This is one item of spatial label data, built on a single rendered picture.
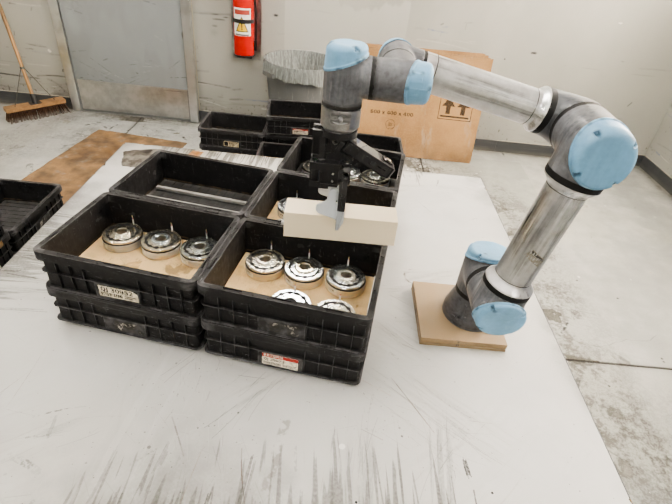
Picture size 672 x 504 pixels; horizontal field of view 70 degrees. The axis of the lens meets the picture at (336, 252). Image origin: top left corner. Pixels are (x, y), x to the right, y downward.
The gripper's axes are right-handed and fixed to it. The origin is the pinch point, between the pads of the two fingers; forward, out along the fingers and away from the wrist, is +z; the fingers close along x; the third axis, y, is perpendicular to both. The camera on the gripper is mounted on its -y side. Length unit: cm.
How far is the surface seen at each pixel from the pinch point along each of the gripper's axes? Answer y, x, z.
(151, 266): 47, -9, 26
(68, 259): 61, 4, 16
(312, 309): 4.3, 12.9, 15.9
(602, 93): -213, -313, 51
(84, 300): 60, 4, 28
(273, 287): 15.0, -4.6, 25.7
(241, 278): 23.6, -7.0, 25.7
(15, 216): 142, -89, 70
